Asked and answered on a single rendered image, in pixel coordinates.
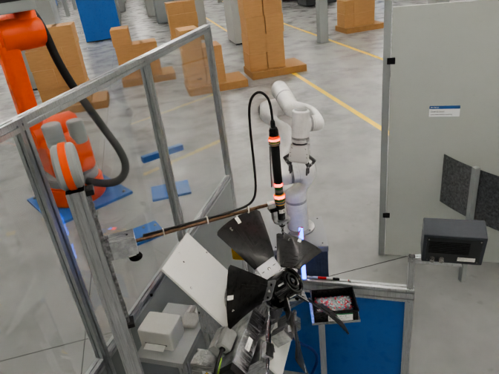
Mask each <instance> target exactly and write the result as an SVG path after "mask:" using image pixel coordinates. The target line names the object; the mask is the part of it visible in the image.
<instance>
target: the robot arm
mask: <svg viewBox="0 0 499 374"><path fill-rule="evenodd" d="M271 93H272V95H273V97H274V98H275V99H271V100H270V101H271V105H272V109H273V119H274V120H275V126H276V127H277V129H278V135H279V136H280V142H281V144H280V145H279V149H280V158H281V175H282V182H283V186H284V185H289V184H293V183H295V184H294V185H292V186H291V187H290V188H288V190H286V192H285V201H286V210H287V215H289V216H290V222H289V223H288V224H286V225H285V226H284V233H285V234H288V235H292V236H295V237H299V227H303V229H304V236H306V235H308V234H310V233H311V232H313V230H314V229H315V226H314V223H313V222H312V221H311V220H308V216H307V189H308V187H309V186H310V184H311V183H312V182H313V180H314V178H315V176H316V166H315V164H314V163H315V162H316V160H315V159H314V158H313V157H311V156H310V143H308V142H307V141H308V140H310V138H309V133H310V132H311V131H319V130H322V129H323V127H324V119H323V117H322V115H321V114H320V113H319V112H318V110H317V109H316V108H314V107H313V106H312V105H308V104H306V103H303V102H298V101H297V100H296V98H295V97H294V95H293V93H292V92H291V90H290V89H289V87H288V86H287V84H286V83H285V82H283V81H281V80H278V81H276V82H274V83H273V85H272V87H271ZM258 114H259V116H260V118H261V119H262V120H263V121H264V122H265V123H267V124H268V125H269V126H270V120H271V116H270V107H269V103H268V101H267V100H266V101H263V102H262V103H261V104H260V105H259V106H258ZM282 115H287V116H289V117H292V128H291V127H290V126H289V125H288V124H287V123H285V122H283V121H281V120H280V119H279V118H278V117H277V116H282ZM288 157H289V160H288V159H287V158H288ZM311 160H312V161H311Z"/></svg>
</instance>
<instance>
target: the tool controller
mask: <svg viewBox="0 0 499 374"><path fill-rule="evenodd" d="M487 242H488V235H487V230H486V222H485V220H458V219H443V218H427V217H424V218H423V229H422V236H421V243H420V247H421V261H430V262H431V263H433V262H439V263H460V264H470V265H481V264H482V262H483V256H484V253H485V250H486V244H487Z"/></svg>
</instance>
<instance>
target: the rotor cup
mask: <svg viewBox="0 0 499 374"><path fill-rule="evenodd" d="M291 278H293V279H294V280H295V283H293V282H292V281H291ZM273 279H275V280H276V282H275V287H274V290H273V295H272V297H271V299H270V300H269V301H265V302H266V303H267V304H268V305H269V306H271V307H272V308H273V309H281V308H283V307H284V301H285V298H286V297H287V298H288V300H290V299H292V298H294V297H295V296H297V295H299V294H301V293H302V291H303V288H304V286H303V282H302V279H301V277H300V276H299V274H298V273H297V271H295V270H294V269H292V268H290V267H287V268H284V269H282V270H281V271H280V272H278V273H276V274H275V275H273V276H272V277H270V278H269V279H267V280H273ZM281 283H284V284H283V285H281V286H280V287H278V285H279V284H281ZM294 295H295V296H294ZM292 296H293V297H292ZM290 297H292V298H290Z"/></svg>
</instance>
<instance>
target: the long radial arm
mask: <svg viewBox="0 0 499 374"><path fill-rule="evenodd" d="M265 320H266V318H265V317H264V316H263V315H262V314H261V313H260V312H259V311H258V310H257V309H256V308H254V310H252V311H251V312H249V313H248V314H247V315H245V316H244V317H243V318H242V319H241V320H240V321H239V322H238V323H237V324H236V325H235V326H234V327H233V328H232V329H233V330H234V331H236V332H237V336H236V339H235V342H234V344H233V346H232V349H231V351H230V352H228V353H226V355H225V356H224V357H223V358H222V362H221V368H222V367H225V366H226V365H228V364H231V363H232V362H233V363H234V364H235V365H236V366H237V367H238V368H240V369H241V370H242V371H243V372H244V373H245V374H247V372H248V369H249V367H250V364H251V361H252V357H253V355H254V352H255V348H256V346H257V343H258V339H259V337H260V334H261V331H262V328H263V325H264V322H265Z"/></svg>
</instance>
